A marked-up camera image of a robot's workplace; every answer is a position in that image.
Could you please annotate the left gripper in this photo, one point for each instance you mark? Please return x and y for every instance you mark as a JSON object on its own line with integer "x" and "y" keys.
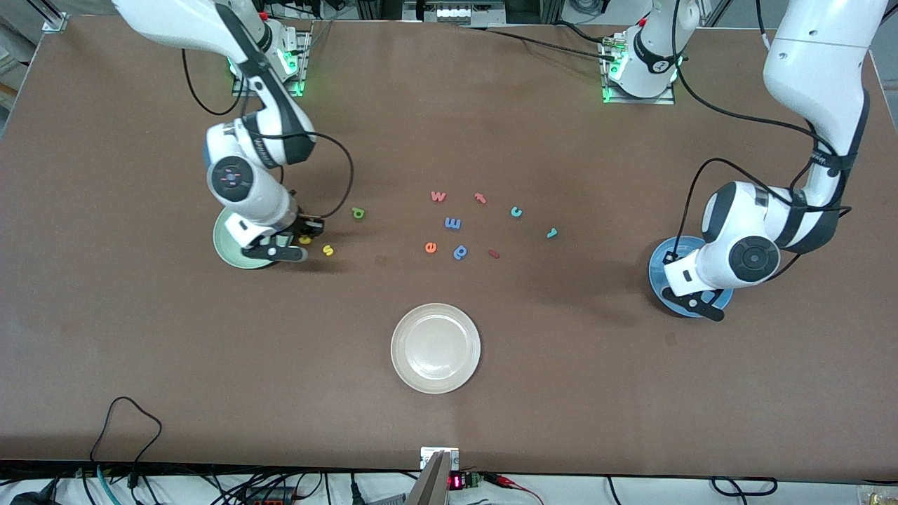
{"x": 667, "y": 257}

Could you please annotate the white marker plate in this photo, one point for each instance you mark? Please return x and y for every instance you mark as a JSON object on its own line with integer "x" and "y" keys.
{"x": 454, "y": 456}

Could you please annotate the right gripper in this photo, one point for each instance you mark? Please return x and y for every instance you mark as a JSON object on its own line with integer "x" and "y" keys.
{"x": 306, "y": 225}

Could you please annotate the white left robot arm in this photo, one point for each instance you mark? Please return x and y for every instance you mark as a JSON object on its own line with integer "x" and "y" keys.
{"x": 821, "y": 63}

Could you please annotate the grey metal camera bar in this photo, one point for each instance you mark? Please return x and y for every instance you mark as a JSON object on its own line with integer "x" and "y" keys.
{"x": 435, "y": 485}

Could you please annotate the blue letter m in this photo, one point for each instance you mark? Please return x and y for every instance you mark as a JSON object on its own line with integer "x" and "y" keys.
{"x": 453, "y": 224}

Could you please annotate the red connector block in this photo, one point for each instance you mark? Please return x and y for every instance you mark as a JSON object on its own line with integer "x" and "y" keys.
{"x": 270, "y": 496}

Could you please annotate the blue letter p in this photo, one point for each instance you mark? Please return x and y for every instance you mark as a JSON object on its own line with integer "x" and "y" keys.
{"x": 459, "y": 252}

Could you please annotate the metal table corner bracket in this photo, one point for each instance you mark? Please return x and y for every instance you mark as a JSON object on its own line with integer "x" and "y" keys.
{"x": 55, "y": 22}

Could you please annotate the blue plate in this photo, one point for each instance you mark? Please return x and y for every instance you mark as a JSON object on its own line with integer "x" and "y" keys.
{"x": 657, "y": 273}

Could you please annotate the silver device with lights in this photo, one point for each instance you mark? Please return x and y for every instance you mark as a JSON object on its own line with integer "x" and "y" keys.
{"x": 452, "y": 12}

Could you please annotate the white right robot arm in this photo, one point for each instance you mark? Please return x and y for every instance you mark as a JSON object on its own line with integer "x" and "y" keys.
{"x": 231, "y": 175}

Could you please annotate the red display circuit board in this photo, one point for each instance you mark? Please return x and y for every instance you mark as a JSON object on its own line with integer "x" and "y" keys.
{"x": 464, "y": 481}

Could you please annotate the pale green plate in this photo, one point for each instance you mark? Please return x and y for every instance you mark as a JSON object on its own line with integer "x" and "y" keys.
{"x": 228, "y": 249}

